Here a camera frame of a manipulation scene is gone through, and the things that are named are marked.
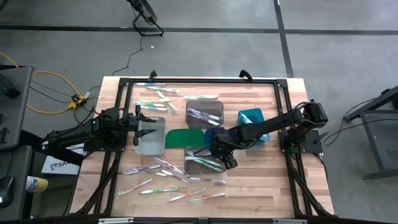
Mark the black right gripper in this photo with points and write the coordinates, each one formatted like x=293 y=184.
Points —
x=224 y=143

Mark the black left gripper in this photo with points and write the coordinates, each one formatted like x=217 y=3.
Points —
x=130 y=122

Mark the green toothbrush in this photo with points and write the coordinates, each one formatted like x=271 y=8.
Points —
x=167 y=100
x=205 y=164
x=161 y=89
x=150 y=104
x=201 y=97
x=216 y=169
x=200 y=158
x=158 y=190

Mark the white plastic bin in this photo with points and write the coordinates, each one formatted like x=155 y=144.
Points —
x=154 y=146

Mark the smoky grey clear bin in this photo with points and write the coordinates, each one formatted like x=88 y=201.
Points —
x=199 y=125
x=192 y=170

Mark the blue toothbrush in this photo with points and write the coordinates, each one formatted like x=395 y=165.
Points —
x=245 y=119
x=264 y=138
x=155 y=108
x=149 y=84

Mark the orange toothbrush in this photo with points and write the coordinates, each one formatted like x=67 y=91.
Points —
x=136 y=187
x=187 y=195
x=207 y=197

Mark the teal plastic bin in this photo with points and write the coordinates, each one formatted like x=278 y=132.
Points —
x=255 y=113

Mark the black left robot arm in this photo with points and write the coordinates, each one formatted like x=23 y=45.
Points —
x=77 y=134

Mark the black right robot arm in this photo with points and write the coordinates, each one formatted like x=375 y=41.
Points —
x=270 y=124

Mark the blue bin lid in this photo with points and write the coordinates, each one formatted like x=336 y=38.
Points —
x=206 y=133

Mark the green bin lid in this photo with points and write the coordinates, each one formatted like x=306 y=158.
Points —
x=185 y=139

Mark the yellow power plug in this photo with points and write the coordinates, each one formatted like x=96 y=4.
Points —
x=76 y=101

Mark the white printed sheet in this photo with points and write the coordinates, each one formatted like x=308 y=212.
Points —
x=59 y=165

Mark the black floor fan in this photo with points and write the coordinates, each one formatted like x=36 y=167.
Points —
x=144 y=12

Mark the white and yellow can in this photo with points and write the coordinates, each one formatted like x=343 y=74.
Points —
x=37 y=184

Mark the grey side desk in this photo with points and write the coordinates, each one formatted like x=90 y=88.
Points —
x=15 y=118
x=18 y=165

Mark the black desk device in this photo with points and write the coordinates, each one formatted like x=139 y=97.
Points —
x=7 y=88

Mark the black computer mouse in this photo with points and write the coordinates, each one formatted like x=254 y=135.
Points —
x=5 y=191

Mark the dark grey metal stand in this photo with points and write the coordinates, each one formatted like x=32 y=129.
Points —
x=379 y=137

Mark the black aluminium table frame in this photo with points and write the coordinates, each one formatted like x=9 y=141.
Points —
x=202 y=81

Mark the silver metal bracket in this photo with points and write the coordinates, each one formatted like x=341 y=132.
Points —
x=289 y=221
x=115 y=220

